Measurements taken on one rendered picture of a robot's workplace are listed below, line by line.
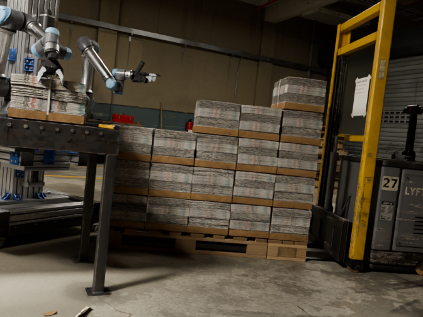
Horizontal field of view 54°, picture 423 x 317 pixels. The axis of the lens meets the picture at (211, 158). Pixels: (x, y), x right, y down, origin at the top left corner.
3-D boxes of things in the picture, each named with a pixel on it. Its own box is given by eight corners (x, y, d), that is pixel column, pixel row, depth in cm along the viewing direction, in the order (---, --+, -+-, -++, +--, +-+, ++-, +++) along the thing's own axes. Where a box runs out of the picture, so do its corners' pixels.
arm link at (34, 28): (28, 30, 271) (68, 66, 249) (12, 26, 262) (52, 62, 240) (35, 14, 268) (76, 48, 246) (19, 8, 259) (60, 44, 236)
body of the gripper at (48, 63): (57, 78, 226) (58, 60, 230) (59, 68, 219) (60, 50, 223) (41, 76, 222) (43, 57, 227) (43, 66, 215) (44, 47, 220)
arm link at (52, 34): (53, 38, 236) (63, 31, 232) (53, 53, 232) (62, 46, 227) (41, 31, 230) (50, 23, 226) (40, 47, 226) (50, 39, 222)
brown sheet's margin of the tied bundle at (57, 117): (77, 124, 256) (77, 117, 256) (84, 124, 230) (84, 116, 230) (49, 121, 250) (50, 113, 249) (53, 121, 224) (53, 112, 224)
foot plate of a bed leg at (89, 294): (108, 285, 215) (108, 283, 215) (114, 296, 202) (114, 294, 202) (81, 287, 209) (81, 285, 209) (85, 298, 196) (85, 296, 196)
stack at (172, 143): (105, 233, 319) (116, 124, 315) (254, 244, 334) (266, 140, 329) (97, 246, 280) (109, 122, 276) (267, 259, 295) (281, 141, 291)
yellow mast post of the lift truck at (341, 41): (311, 232, 358) (337, 25, 349) (321, 233, 359) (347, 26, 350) (315, 235, 349) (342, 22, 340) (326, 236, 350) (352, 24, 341)
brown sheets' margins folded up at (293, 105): (256, 226, 333) (270, 104, 328) (291, 229, 336) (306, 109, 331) (268, 238, 295) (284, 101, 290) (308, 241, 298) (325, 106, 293)
